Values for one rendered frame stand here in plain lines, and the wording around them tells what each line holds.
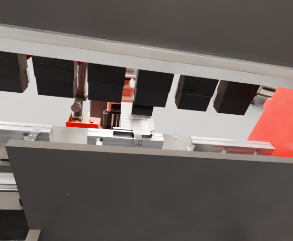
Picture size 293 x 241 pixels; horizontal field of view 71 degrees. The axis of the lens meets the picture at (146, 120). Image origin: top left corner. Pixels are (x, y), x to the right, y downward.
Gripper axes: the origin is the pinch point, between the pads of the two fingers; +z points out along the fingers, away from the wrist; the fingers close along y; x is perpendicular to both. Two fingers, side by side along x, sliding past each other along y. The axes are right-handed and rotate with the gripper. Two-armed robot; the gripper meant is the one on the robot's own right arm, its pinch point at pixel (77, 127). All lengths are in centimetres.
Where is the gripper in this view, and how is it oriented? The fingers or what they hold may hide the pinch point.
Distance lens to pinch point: 151.1
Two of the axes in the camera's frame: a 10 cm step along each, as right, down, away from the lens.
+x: 9.8, 1.0, 1.8
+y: 1.3, 3.4, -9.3
